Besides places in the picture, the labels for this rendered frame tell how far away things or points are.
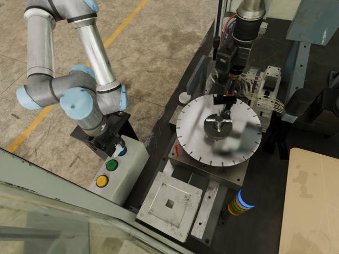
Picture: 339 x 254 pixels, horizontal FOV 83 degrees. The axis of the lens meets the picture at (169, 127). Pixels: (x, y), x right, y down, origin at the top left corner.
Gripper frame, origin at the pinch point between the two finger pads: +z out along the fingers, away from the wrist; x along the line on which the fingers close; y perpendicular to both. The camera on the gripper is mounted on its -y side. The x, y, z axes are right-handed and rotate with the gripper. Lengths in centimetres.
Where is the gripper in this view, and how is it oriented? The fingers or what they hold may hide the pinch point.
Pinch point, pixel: (120, 147)
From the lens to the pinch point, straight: 83.3
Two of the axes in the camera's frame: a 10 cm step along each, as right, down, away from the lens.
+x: 9.0, 3.1, -3.0
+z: 1.0, 5.1, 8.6
